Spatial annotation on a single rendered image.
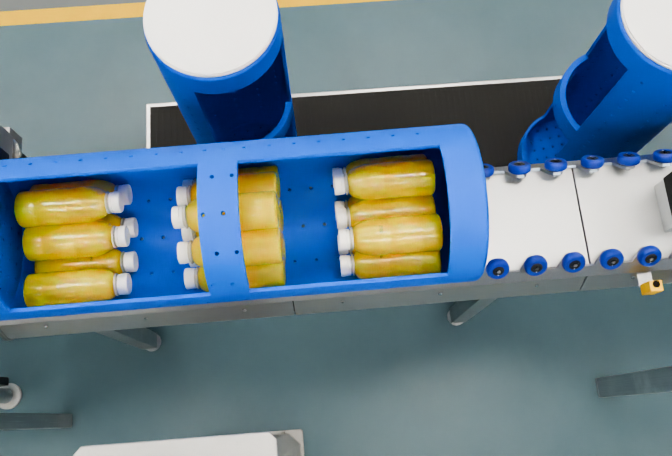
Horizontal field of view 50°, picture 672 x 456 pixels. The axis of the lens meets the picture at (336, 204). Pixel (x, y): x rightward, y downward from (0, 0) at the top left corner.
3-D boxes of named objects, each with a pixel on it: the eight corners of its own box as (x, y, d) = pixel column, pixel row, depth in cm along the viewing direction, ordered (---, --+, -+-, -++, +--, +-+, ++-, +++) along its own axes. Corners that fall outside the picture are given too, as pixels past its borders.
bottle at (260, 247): (283, 251, 132) (193, 259, 132) (279, 219, 129) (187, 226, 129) (283, 270, 126) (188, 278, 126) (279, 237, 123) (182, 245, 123)
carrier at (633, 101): (587, 111, 238) (505, 129, 236) (724, -57, 154) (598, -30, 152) (617, 191, 230) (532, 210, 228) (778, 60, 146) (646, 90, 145)
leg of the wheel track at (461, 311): (466, 324, 233) (511, 291, 173) (448, 326, 233) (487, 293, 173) (463, 306, 235) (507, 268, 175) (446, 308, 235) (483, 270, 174)
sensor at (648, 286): (654, 294, 146) (665, 290, 141) (640, 295, 145) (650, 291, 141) (646, 257, 148) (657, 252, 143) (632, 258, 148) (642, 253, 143)
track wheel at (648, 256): (665, 249, 139) (661, 243, 141) (642, 251, 139) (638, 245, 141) (660, 267, 142) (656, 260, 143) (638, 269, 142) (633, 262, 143)
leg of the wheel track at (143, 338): (161, 350, 231) (100, 326, 171) (143, 352, 231) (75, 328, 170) (161, 332, 232) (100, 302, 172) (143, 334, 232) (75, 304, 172)
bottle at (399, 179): (429, 154, 134) (340, 161, 133) (435, 165, 127) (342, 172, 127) (430, 187, 136) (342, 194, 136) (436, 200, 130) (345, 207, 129)
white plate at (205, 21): (116, 37, 147) (118, 40, 148) (232, 98, 143) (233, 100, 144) (189, -64, 153) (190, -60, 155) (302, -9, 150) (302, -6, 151)
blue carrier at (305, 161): (468, 294, 140) (499, 259, 113) (14, 333, 138) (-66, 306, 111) (448, 158, 149) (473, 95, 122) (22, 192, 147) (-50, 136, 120)
